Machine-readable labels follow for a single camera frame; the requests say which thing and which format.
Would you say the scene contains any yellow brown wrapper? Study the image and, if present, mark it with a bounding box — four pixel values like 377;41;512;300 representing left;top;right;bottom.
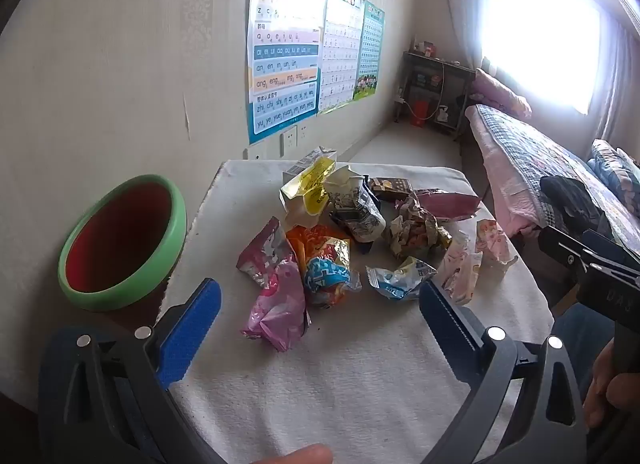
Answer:
382;194;453;261

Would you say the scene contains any white table cloth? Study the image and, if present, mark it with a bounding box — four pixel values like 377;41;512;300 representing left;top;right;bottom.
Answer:
160;159;556;464

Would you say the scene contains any dark pink snack bag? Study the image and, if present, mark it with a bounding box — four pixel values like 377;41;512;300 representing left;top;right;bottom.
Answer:
414;188;483;221

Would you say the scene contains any white and blue patterned bag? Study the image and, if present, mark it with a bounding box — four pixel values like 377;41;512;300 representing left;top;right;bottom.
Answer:
324;165;387;245

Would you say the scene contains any pink pillow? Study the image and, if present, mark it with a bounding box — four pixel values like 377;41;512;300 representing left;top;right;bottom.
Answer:
470;67;533;120

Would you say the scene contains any pale pink printed wrapper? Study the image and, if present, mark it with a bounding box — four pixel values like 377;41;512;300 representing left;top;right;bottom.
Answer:
474;218;520;266
437;233;485;306

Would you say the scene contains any black cloth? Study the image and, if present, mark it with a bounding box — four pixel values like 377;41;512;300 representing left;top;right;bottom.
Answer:
539;175;621;240

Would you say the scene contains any orange and blue wrapper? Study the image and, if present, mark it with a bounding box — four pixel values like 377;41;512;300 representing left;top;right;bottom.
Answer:
286;224;363;310

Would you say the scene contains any white table chart poster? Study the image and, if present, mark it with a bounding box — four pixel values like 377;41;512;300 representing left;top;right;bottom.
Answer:
317;0;367;116

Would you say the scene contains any plain pink wrapper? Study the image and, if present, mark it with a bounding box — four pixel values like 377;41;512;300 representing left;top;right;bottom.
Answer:
241;259;312;353

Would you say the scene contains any person's left hand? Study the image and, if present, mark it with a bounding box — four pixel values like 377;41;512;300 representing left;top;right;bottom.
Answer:
262;444;333;464

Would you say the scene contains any red bin with green rim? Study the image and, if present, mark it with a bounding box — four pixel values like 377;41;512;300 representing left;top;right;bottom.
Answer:
57;174;188;312

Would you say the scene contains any green number chart poster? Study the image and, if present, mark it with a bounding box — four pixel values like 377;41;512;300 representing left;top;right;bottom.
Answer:
352;0;387;101

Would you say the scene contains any bright window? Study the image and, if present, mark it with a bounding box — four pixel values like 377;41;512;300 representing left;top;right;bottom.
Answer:
480;0;616;117

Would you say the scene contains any white wall socket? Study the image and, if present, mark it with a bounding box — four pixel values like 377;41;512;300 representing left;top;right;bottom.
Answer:
279;125;299;157

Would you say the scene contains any bed with patchwork quilt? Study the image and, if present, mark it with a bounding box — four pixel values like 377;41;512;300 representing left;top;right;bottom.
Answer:
465;103;640;265

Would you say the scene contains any blue and white wrapper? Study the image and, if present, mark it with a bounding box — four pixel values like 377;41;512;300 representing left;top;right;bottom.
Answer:
365;255;439;301

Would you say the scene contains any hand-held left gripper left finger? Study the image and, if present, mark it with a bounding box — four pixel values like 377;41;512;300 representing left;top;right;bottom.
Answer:
40;277;222;464

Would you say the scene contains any brown snack box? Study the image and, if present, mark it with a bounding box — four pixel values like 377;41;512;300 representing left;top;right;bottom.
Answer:
372;177;415;203

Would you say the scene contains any blue floral pillow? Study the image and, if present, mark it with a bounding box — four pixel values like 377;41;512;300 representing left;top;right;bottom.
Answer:
587;138;640;205

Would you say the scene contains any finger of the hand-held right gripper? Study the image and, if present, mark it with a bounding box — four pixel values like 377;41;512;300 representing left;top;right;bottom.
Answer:
582;229;640;277
537;225;601;270

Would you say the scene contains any blue letter chart poster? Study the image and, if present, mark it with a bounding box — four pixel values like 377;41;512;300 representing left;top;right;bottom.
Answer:
246;0;331;145

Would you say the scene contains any person's right hand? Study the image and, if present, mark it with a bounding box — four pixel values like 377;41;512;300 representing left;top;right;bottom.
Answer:
582;341;640;430

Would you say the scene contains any lemon yellow snack wrapper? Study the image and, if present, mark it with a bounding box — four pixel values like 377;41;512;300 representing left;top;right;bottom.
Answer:
279;155;337;227

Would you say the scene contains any pink cartoon printed wrapper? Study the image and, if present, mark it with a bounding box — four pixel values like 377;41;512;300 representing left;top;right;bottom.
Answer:
236;217;297;289

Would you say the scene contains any dark storage shelf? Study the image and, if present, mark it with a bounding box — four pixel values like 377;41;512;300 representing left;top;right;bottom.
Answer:
395;48;476;142

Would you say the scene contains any white milk carton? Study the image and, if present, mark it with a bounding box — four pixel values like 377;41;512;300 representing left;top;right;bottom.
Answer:
282;147;338;187

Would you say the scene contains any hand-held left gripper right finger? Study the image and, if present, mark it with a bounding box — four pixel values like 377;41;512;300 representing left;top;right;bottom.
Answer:
419;279;586;464

